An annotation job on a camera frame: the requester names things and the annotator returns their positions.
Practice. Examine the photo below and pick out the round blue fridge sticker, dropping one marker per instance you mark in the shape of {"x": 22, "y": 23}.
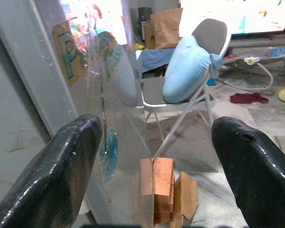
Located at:
{"x": 110, "y": 154}

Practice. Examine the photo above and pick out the grey white folding chair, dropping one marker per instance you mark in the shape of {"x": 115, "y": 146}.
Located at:
{"x": 211, "y": 33}

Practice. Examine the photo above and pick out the brown letter fridge sticker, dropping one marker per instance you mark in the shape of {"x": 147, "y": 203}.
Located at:
{"x": 69, "y": 54}

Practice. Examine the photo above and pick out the light blue pillow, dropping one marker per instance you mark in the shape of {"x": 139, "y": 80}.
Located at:
{"x": 185, "y": 71}

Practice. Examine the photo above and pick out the black bottle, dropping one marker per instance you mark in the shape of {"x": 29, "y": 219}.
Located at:
{"x": 143, "y": 14}

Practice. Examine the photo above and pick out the blue cloth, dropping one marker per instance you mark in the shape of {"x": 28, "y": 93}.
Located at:
{"x": 154, "y": 59}

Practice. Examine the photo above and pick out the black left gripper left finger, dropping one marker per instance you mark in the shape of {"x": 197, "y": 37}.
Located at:
{"x": 50, "y": 175}

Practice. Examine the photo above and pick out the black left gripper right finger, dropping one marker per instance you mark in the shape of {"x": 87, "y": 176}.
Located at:
{"x": 259, "y": 175}

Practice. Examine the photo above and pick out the small cardboard box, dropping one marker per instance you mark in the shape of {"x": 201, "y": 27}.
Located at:
{"x": 149, "y": 38}

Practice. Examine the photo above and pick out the brown paper bag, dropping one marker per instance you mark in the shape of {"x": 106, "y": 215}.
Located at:
{"x": 166, "y": 28}

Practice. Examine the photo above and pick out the bright television screen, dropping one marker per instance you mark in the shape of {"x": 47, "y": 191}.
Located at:
{"x": 228, "y": 14}

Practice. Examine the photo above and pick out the light wooden block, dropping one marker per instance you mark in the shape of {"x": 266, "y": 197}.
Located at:
{"x": 162, "y": 209}

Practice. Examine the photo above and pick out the grey fridge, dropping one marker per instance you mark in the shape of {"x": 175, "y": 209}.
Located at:
{"x": 26, "y": 71}

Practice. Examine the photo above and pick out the grey baby bouncer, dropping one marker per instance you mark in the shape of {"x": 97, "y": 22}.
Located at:
{"x": 250, "y": 61}

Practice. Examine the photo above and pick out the grey television stand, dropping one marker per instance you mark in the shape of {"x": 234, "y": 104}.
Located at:
{"x": 256, "y": 44}

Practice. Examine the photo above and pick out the orange brick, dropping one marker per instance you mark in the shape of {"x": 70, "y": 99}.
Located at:
{"x": 163, "y": 175}

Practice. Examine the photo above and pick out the dark red cloth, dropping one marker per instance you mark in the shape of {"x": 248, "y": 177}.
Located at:
{"x": 247, "y": 97}

